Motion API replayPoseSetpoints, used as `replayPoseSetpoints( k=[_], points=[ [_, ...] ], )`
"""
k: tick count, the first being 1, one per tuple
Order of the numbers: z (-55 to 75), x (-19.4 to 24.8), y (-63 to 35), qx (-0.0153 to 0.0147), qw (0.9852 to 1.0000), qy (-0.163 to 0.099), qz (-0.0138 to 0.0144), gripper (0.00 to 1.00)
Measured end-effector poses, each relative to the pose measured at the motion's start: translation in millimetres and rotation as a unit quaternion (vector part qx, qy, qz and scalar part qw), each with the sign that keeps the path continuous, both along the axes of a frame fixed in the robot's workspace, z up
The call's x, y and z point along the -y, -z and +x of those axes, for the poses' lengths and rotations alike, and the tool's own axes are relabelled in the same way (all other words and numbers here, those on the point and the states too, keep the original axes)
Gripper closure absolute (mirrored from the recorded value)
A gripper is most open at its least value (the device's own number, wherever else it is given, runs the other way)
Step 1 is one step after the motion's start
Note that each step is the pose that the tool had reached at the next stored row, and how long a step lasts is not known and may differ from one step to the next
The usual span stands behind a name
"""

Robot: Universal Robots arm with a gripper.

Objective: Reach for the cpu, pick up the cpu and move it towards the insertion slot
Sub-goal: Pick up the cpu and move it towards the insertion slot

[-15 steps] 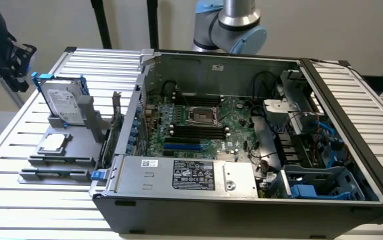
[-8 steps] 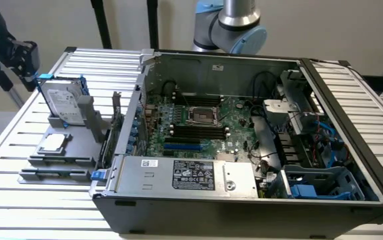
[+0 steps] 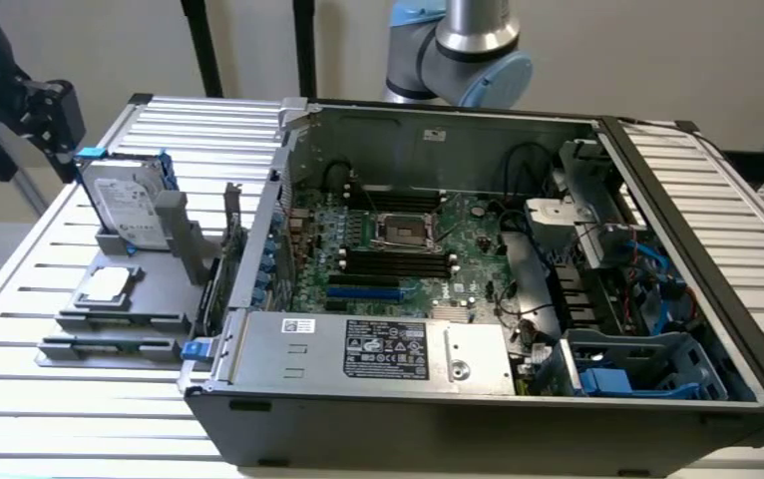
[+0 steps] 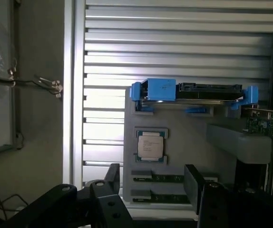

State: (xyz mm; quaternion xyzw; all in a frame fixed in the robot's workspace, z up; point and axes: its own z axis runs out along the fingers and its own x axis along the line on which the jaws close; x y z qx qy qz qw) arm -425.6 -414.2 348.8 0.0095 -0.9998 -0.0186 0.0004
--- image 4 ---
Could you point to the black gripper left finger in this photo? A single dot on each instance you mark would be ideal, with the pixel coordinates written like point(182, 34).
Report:
point(108, 206)

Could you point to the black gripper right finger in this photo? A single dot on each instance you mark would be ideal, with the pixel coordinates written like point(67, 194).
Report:
point(210, 204)

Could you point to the silver CPU on green substrate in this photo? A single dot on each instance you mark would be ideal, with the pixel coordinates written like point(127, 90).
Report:
point(150, 146)

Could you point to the green RAM stick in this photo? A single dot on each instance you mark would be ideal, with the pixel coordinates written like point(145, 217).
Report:
point(167, 178)
point(167, 198)

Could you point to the grey parts rack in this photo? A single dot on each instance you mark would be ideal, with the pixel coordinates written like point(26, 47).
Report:
point(186, 142)

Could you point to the green graphics card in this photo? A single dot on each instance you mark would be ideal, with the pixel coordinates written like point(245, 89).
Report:
point(260, 124)

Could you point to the hard disk with blue carrier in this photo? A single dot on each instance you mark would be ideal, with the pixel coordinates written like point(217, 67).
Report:
point(161, 90)

